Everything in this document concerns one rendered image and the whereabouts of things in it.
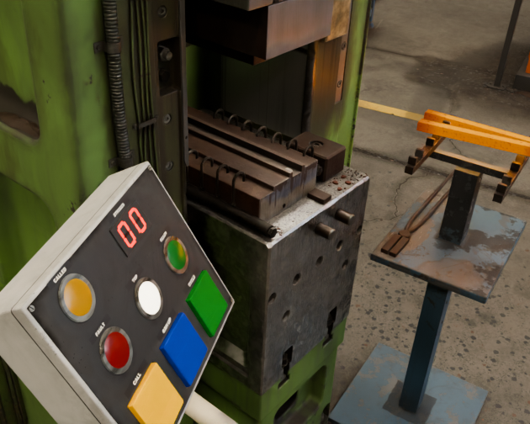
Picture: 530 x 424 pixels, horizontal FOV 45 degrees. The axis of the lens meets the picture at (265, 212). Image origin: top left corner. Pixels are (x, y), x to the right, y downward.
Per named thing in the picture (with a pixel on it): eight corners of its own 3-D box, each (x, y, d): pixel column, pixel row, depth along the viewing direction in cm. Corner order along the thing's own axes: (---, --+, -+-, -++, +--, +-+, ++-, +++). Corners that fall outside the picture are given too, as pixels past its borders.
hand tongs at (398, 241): (461, 161, 206) (462, 159, 205) (474, 166, 204) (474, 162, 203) (380, 251, 164) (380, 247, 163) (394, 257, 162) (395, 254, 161)
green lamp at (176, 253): (194, 263, 96) (194, 240, 94) (172, 278, 93) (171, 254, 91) (180, 255, 98) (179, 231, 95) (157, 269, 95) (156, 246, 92)
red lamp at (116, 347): (140, 358, 80) (138, 333, 78) (111, 379, 77) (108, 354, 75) (124, 346, 82) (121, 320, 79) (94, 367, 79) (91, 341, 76)
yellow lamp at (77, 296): (103, 307, 77) (100, 279, 74) (71, 327, 74) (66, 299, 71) (87, 295, 78) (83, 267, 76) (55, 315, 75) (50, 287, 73)
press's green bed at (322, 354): (331, 425, 202) (347, 315, 176) (254, 509, 178) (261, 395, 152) (204, 341, 230) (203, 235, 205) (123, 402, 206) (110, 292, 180)
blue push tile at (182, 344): (209, 348, 94) (183, 310, 91) (191, 387, 88) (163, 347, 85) (199, 351, 95) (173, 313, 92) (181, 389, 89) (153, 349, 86)
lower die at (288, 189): (315, 189, 145) (318, 156, 140) (258, 225, 132) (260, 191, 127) (184, 130, 167) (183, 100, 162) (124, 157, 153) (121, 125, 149)
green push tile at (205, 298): (228, 305, 102) (206, 269, 99) (214, 337, 96) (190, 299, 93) (219, 307, 103) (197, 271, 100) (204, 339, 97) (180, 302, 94)
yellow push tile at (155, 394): (185, 401, 86) (156, 361, 83) (164, 446, 80) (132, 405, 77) (174, 402, 87) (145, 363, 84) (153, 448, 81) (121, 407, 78)
